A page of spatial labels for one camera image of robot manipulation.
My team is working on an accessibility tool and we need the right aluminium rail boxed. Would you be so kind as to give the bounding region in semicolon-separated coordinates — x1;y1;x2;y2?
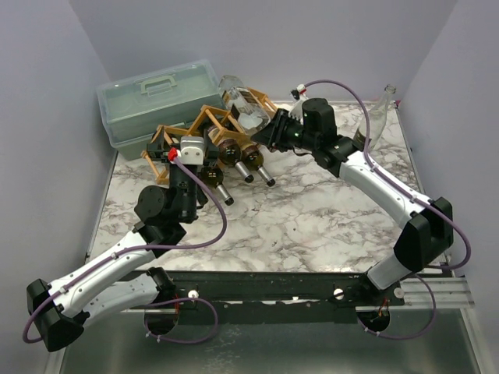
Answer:
394;277;475;309

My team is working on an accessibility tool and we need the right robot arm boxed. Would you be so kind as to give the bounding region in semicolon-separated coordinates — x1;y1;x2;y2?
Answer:
251;98;454;305

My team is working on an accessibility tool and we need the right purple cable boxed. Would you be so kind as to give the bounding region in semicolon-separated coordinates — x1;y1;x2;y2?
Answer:
303;79;472;340

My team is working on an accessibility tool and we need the wine bottle in rack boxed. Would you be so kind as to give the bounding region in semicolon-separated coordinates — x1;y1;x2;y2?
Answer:
207;125;220;144

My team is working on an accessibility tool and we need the green plastic toolbox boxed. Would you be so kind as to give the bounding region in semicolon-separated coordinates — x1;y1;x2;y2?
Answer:
97;60;225;161

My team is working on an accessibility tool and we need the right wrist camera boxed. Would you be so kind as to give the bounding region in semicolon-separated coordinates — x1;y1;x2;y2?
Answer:
289;84;308;120

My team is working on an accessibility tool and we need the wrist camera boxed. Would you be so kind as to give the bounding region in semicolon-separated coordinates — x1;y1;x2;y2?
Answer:
289;84;308;120
168;136;205;166

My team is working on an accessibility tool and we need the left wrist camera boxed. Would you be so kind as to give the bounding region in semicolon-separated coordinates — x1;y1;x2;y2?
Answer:
168;136;205;166

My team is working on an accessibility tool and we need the purple cable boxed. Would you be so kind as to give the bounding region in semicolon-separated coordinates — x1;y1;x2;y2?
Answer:
22;155;229;344
303;79;472;340

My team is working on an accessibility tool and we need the clear glass bottle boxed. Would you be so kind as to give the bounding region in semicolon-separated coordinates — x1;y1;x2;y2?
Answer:
353;84;396;150

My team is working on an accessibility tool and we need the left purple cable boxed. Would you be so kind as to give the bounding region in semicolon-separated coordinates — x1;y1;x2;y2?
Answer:
22;155;229;344

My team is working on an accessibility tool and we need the clear square liquor bottle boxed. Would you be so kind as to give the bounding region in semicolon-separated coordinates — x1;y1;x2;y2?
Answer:
218;75;274;136

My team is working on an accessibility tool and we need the wooden wine rack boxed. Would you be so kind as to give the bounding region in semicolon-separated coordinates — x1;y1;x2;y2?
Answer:
141;105;259;168

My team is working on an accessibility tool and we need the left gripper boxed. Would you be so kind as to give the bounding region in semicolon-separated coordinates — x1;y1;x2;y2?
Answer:
148;128;217;221

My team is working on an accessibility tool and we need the green wine bottle black neck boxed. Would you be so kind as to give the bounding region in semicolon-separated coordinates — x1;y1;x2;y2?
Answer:
218;139;254;183

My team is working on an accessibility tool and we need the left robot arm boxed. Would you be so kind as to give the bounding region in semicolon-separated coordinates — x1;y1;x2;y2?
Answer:
27;136;206;352

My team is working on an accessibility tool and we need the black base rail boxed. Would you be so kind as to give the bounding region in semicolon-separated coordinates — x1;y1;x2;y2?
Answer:
128;270;406;326

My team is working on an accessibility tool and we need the green wine bottle silver neck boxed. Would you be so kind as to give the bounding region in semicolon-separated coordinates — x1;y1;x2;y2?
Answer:
241;142;275;187

